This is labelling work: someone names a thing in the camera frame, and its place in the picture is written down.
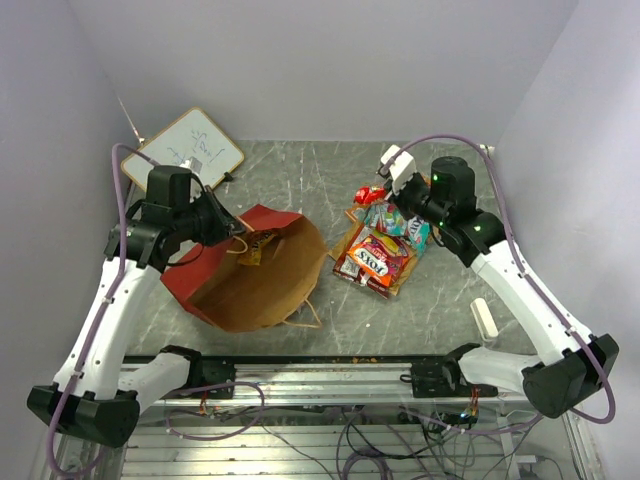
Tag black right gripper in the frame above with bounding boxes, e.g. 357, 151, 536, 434
383, 170, 449, 228

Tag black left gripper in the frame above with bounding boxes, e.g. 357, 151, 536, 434
174, 184, 248, 247

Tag yellow chocolate candy pack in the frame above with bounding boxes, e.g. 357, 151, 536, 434
235, 230, 278, 266

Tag teal candy snack pack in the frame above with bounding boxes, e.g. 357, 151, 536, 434
364, 202, 431, 258

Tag red foil snack pack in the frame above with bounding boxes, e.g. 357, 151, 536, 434
353, 186, 387, 205

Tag orange chip bag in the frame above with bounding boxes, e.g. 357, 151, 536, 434
344, 203, 369, 222

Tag yellow chip bag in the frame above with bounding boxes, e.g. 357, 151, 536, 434
327, 219, 419, 297

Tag red paper bag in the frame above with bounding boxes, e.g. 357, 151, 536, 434
161, 205, 328, 333

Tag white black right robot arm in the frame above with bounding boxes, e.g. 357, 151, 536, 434
383, 153, 619, 418

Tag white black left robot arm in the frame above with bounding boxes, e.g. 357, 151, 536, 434
27, 165, 244, 448

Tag white block on table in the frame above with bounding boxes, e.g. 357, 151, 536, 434
470, 298, 499, 343

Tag small whiteboard yellow frame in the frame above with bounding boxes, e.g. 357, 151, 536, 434
139, 107, 245, 188

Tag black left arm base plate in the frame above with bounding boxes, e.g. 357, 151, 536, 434
163, 355, 236, 400

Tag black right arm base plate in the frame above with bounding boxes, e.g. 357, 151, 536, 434
399, 355, 498, 399

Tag aluminium rail frame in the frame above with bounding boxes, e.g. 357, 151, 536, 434
29, 357, 606, 480

